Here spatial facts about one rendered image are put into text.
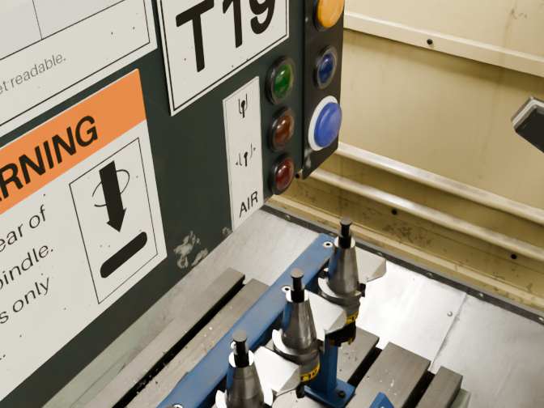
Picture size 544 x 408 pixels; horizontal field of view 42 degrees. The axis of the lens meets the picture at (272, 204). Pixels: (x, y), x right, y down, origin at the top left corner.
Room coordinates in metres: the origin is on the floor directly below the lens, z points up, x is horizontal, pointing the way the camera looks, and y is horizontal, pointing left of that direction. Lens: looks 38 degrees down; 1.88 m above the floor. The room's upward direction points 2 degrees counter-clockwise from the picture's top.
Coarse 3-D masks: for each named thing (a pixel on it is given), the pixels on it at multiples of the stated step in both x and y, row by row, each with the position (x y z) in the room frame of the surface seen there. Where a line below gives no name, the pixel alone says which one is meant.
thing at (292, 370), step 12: (264, 348) 0.56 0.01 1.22; (264, 360) 0.55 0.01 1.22; (276, 360) 0.55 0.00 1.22; (288, 360) 0.54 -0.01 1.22; (264, 372) 0.53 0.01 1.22; (276, 372) 0.53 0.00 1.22; (288, 372) 0.53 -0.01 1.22; (300, 372) 0.53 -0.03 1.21; (276, 384) 0.51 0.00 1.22; (288, 384) 0.51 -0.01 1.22; (276, 396) 0.50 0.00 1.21
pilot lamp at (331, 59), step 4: (328, 56) 0.39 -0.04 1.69; (332, 56) 0.39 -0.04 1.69; (324, 60) 0.39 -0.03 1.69; (328, 60) 0.39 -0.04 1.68; (332, 60) 0.39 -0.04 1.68; (324, 64) 0.38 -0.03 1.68; (328, 64) 0.39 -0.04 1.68; (332, 64) 0.39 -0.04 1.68; (320, 68) 0.38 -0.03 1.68; (324, 68) 0.38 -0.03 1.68; (328, 68) 0.39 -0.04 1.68; (332, 68) 0.39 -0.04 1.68; (320, 72) 0.38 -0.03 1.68; (324, 72) 0.38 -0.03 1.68; (328, 72) 0.38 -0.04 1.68; (332, 72) 0.39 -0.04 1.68; (320, 76) 0.38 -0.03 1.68; (324, 76) 0.38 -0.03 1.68; (328, 76) 0.39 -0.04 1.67; (332, 76) 0.39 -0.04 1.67; (320, 80) 0.38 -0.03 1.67; (324, 80) 0.38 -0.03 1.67; (328, 80) 0.39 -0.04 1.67
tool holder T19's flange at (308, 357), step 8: (320, 328) 0.59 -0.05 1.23; (320, 336) 0.57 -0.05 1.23; (280, 344) 0.56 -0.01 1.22; (312, 344) 0.56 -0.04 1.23; (320, 344) 0.57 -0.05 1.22; (280, 352) 0.55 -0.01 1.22; (288, 352) 0.55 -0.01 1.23; (296, 352) 0.55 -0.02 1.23; (304, 352) 0.55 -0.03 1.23; (312, 352) 0.55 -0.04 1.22; (320, 352) 0.57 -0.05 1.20; (296, 360) 0.54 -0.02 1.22; (304, 360) 0.55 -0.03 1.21; (312, 360) 0.55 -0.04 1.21; (304, 368) 0.54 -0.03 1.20
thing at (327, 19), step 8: (320, 0) 0.38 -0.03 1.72; (328, 0) 0.38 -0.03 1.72; (336, 0) 0.39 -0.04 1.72; (320, 8) 0.38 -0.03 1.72; (328, 8) 0.38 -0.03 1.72; (336, 8) 0.39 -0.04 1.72; (320, 16) 0.38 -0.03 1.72; (328, 16) 0.38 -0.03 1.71; (336, 16) 0.39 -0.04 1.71; (328, 24) 0.38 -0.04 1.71
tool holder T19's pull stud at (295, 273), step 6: (294, 270) 0.58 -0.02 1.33; (300, 270) 0.58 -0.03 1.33; (294, 276) 0.57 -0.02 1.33; (300, 276) 0.57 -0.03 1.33; (294, 282) 0.57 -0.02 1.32; (300, 282) 0.57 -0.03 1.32; (294, 288) 0.57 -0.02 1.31; (300, 288) 0.57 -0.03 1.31; (294, 294) 0.57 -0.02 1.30; (300, 294) 0.57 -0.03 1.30
